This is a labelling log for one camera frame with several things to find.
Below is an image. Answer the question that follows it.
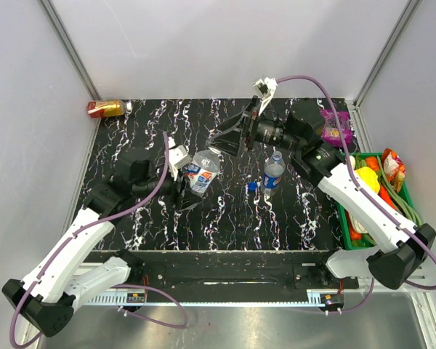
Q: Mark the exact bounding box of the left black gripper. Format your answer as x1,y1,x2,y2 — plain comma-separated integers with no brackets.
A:
134,164,203,210

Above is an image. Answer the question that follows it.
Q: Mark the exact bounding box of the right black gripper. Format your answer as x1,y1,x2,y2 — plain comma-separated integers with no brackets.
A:
206,96,303,159

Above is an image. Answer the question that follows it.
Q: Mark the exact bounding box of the clear water bottle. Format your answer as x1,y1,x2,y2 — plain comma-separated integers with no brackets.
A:
183,148,221,197

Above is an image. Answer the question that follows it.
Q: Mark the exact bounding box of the blue bottle cap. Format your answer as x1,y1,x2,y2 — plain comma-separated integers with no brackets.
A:
248,182,259,192

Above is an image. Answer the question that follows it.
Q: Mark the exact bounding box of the Pepsi plastic bottle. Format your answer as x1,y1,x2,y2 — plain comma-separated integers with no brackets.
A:
262,151,286,197

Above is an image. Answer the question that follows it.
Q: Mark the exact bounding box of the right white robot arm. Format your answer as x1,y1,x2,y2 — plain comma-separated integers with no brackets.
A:
207,97,436,289

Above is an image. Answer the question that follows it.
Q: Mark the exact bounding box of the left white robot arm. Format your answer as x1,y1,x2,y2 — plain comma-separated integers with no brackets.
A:
2,145,191,348

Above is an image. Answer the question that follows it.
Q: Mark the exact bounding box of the purple snack bag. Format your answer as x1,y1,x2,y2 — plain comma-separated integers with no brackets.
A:
320,109,352,148

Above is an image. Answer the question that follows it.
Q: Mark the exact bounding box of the green plastic basket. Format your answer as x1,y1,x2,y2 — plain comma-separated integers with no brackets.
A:
328,164,417,253

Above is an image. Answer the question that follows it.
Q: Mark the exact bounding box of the orange toy carrot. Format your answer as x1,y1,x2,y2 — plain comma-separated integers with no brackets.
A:
378,185,397,210

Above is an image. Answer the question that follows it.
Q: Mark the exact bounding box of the orange snack bag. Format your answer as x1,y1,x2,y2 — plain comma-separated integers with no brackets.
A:
381,148,406,193

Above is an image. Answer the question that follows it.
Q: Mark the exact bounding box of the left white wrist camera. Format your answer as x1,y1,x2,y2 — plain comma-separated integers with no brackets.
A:
168,137,192,180

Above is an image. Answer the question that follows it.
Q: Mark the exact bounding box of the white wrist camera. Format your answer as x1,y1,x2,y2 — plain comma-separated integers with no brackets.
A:
253,77,278,116
168,137,192,180

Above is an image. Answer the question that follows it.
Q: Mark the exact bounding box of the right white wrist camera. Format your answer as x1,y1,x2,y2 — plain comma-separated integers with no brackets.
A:
253,77,278,116

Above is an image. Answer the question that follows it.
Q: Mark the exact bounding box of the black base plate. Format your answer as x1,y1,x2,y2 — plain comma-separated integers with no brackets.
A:
101,250,360,292

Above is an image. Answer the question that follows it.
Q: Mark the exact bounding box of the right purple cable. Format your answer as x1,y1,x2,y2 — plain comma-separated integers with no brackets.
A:
275,75,436,313

